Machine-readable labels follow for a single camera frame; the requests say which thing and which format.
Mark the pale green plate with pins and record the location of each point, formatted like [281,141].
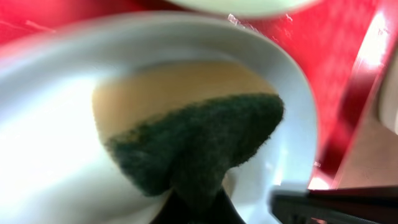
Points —
[251,9]

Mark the red plastic tray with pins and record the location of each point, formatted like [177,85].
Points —
[343,47]

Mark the green yellow sponge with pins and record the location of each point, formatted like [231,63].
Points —
[182,126]

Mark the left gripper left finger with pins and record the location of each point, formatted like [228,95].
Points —
[174,211]

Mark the light blue plate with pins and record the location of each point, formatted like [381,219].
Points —
[53,167]

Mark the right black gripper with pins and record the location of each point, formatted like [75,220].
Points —
[370,205]

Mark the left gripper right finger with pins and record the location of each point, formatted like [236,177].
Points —
[222,211]

